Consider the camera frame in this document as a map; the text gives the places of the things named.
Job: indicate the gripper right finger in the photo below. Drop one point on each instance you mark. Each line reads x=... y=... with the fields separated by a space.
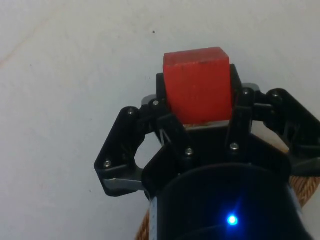
x=295 y=117

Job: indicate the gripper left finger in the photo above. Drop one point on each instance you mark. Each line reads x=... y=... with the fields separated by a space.
x=117 y=145

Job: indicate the red cube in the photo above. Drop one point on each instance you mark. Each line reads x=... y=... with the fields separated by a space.
x=200 y=90

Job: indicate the brown wicker basket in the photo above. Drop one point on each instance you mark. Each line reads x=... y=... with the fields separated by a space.
x=303 y=190

